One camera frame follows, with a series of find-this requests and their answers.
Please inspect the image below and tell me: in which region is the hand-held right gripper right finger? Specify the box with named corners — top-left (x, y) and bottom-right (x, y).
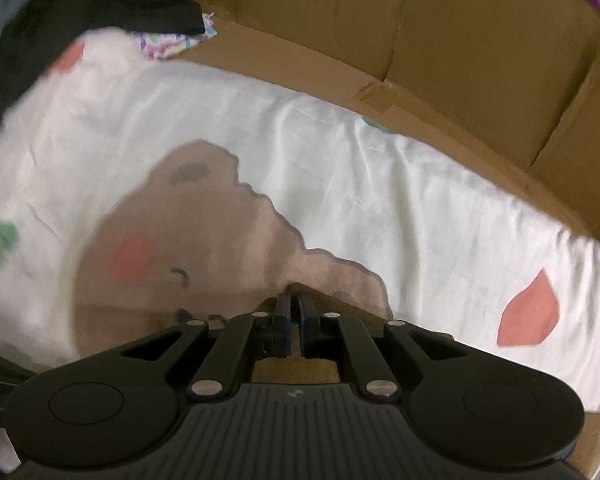
top-left (300, 294), bottom-right (501, 402)

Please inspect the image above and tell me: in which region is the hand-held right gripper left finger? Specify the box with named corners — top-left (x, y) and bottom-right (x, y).
top-left (87, 294), bottom-right (292, 402)

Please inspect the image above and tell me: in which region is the white bear print blanket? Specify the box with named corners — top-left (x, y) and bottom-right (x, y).
top-left (0, 27), bottom-right (600, 421)

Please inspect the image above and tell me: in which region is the black garment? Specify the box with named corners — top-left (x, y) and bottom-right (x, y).
top-left (0, 0), bottom-right (205, 141)

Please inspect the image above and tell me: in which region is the colourful patterned sheet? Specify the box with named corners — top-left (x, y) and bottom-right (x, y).
top-left (132, 12), bottom-right (218, 61)

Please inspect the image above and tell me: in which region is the flattened cardboard box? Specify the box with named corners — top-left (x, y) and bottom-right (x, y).
top-left (155, 0), bottom-right (600, 261)

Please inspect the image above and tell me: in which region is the brown printed t-shirt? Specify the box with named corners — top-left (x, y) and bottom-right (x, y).
top-left (252, 282), bottom-right (453, 386)

